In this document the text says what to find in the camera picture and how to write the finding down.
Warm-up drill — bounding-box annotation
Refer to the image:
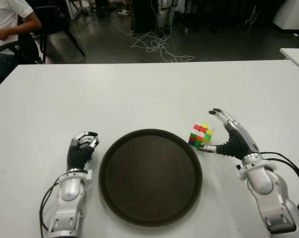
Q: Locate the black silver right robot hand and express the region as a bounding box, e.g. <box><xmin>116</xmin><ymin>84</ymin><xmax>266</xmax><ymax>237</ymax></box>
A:
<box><xmin>198</xmin><ymin>108</ymin><xmax>260</xmax><ymax>159</ymax></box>

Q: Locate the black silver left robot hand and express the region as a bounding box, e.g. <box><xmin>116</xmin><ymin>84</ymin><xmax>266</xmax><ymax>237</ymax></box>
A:
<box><xmin>67</xmin><ymin>131</ymin><xmax>100</xmax><ymax>172</ymax></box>

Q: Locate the multicoloured Rubik's cube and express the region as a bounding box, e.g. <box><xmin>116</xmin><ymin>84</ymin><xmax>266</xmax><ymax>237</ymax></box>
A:
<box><xmin>188</xmin><ymin>122</ymin><xmax>216</xmax><ymax>149</ymax></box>

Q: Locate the round dark brown plate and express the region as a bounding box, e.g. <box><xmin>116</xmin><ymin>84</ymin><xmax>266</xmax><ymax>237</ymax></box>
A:
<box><xmin>98</xmin><ymin>128</ymin><xmax>203</xmax><ymax>221</ymax></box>

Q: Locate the white side table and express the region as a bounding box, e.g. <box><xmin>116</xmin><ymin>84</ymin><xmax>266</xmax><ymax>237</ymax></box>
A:
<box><xmin>280</xmin><ymin>48</ymin><xmax>299</xmax><ymax>75</ymax></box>

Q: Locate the black office chair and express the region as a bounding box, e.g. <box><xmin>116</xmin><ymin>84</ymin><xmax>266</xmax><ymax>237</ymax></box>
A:
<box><xmin>0</xmin><ymin>17</ymin><xmax>44</xmax><ymax>65</ymax></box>

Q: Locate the black chair with splayed legs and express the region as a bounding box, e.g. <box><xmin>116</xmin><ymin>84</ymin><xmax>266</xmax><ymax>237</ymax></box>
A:
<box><xmin>32</xmin><ymin>0</ymin><xmax>87</xmax><ymax>64</ymax></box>

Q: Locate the white cabinet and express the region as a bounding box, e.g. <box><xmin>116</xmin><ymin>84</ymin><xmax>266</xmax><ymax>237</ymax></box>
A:
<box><xmin>272</xmin><ymin>0</ymin><xmax>299</xmax><ymax>33</ymax></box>

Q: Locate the person in white shirt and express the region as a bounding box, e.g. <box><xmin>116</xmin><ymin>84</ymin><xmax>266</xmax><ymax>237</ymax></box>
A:
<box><xmin>0</xmin><ymin>0</ymin><xmax>43</xmax><ymax>82</ymax></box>

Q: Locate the black box on floor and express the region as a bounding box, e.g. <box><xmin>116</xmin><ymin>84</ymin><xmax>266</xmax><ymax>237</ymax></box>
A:
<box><xmin>133</xmin><ymin>0</ymin><xmax>160</xmax><ymax>33</ymax></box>

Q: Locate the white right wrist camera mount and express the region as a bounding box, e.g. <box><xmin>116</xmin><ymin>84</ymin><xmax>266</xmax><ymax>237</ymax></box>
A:
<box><xmin>236</xmin><ymin>163</ymin><xmax>247</xmax><ymax>180</ymax></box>

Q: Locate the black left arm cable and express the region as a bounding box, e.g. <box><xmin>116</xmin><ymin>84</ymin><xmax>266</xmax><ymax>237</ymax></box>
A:
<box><xmin>39</xmin><ymin>177</ymin><xmax>63</xmax><ymax>238</ymax></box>

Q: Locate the tangled white floor cable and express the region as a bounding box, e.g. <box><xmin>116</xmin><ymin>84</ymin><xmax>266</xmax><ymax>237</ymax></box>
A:
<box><xmin>117</xmin><ymin>0</ymin><xmax>195</xmax><ymax>62</ymax></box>

